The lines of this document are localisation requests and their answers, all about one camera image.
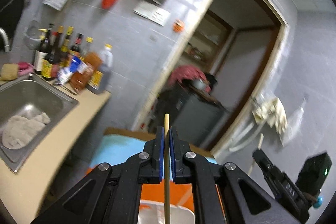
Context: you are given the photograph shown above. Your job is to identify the red pink cloth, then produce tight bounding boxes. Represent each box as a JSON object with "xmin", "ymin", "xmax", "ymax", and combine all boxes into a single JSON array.
[{"xmin": 167, "ymin": 65, "xmax": 211, "ymax": 93}]

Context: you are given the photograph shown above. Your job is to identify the chrome curved faucet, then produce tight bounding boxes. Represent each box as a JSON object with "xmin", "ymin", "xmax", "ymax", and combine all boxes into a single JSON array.
[{"xmin": 0, "ymin": 28, "xmax": 10, "ymax": 52}]

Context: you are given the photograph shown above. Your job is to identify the white mesh bag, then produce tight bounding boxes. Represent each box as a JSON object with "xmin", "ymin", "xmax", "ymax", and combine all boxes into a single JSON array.
[{"xmin": 280, "ymin": 94, "xmax": 309, "ymax": 147}]

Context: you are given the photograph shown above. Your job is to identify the white wall socket panel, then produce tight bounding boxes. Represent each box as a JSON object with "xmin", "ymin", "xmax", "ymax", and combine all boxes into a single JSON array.
[{"xmin": 133, "ymin": 1, "xmax": 171, "ymax": 26}]

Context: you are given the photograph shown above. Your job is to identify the clear yellow-capped bottle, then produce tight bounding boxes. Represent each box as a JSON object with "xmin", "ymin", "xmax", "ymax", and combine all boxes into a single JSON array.
[{"xmin": 80, "ymin": 37, "xmax": 93, "ymax": 60}]

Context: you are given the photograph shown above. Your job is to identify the white plastic utensil caddy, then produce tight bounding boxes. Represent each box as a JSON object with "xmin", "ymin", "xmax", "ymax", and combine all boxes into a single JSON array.
[{"xmin": 138, "ymin": 199, "xmax": 196, "ymax": 224}]

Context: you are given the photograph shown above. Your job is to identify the large dark oil jug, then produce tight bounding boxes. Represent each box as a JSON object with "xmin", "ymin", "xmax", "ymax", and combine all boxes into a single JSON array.
[{"xmin": 87, "ymin": 44, "xmax": 113, "ymax": 94}]

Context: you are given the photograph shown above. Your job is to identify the black tracker box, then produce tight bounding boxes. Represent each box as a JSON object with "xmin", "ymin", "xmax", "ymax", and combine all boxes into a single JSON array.
[{"xmin": 295, "ymin": 151, "xmax": 332, "ymax": 196}]

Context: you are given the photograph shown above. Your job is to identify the cream rubber gloves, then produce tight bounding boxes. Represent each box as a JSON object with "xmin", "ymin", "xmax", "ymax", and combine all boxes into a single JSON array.
[{"xmin": 252, "ymin": 97, "xmax": 288, "ymax": 135}]

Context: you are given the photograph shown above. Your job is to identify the yellow sponge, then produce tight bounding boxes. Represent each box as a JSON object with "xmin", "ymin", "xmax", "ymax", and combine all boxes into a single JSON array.
[{"xmin": 1, "ymin": 64, "xmax": 19, "ymax": 81}]

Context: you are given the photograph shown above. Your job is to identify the stainless steel sink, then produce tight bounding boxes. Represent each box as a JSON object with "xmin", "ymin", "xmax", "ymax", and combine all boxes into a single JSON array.
[{"xmin": 1, "ymin": 73, "xmax": 79, "ymax": 173}]

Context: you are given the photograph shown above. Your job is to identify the small metal pot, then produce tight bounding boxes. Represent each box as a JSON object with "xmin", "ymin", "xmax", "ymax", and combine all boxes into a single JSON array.
[{"xmin": 191, "ymin": 79, "xmax": 207, "ymax": 91}]

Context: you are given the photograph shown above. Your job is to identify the blue white salt bag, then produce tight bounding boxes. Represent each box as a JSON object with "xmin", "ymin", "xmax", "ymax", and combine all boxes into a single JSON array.
[{"xmin": 55, "ymin": 56, "xmax": 81, "ymax": 85}]

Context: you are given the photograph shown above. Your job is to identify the grey dish rag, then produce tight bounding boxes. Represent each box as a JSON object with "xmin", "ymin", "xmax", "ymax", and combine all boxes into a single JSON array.
[{"xmin": 2, "ymin": 112, "xmax": 51, "ymax": 149}]

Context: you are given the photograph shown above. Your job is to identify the black wok pan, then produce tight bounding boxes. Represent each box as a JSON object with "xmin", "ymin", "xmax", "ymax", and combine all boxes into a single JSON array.
[{"xmin": 1, "ymin": 0, "xmax": 25, "ymax": 40}]

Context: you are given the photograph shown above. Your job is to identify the white hose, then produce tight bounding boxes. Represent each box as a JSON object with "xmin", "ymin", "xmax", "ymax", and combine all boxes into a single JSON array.
[{"xmin": 228, "ymin": 121, "xmax": 263, "ymax": 153}]

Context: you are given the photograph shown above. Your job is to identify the dark soy sauce bottle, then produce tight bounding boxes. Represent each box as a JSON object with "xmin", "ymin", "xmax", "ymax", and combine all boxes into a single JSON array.
[{"xmin": 41, "ymin": 26, "xmax": 64, "ymax": 81}]

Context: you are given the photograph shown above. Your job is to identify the orange wall hook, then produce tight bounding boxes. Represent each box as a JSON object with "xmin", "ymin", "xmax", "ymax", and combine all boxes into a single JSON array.
[{"xmin": 173, "ymin": 19, "xmax": 185, "ymax": 33}]

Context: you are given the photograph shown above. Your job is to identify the wooden chopstick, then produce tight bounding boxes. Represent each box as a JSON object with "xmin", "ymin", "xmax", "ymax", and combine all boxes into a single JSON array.
[
  {"xmin": 164, "ymin": 114, "xmax": 170, "ymax": 224},
  {"xmin": 247, "ymin": 133, "xmax": 264, "ymax": 176}
]

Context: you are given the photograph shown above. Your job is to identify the dark grey cabinet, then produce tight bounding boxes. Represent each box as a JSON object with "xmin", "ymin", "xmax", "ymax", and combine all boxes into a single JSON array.
[{"xmin": 148, "ymin": 83, "xmax": 229, "ymax": 147}]

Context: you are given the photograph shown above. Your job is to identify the orange-brown spice bag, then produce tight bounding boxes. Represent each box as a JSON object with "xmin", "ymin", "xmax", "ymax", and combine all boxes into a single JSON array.
[{"xmin": 70, "ymin": 52, "xmax": 102, "ymax": 94}]

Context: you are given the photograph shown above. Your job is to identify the black pump bottle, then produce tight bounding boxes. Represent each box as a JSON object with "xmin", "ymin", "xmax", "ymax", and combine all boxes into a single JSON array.
[{"xmin": 34, "ymin": 23, "xmax": 54, "ymax": 75}]

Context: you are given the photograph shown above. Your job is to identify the red capped sauce bottle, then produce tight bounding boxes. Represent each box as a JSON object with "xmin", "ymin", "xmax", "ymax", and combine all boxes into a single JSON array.
[{"xmin": 69, "ymin": 33, "xmax": 83, "ymax": 57}]

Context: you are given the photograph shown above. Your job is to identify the wire mesh strainer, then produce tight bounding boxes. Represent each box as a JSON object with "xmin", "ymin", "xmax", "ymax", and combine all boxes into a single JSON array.
[{"xmin": 23, "ymin": 3, "xmax": 46, "ymax": 50}]

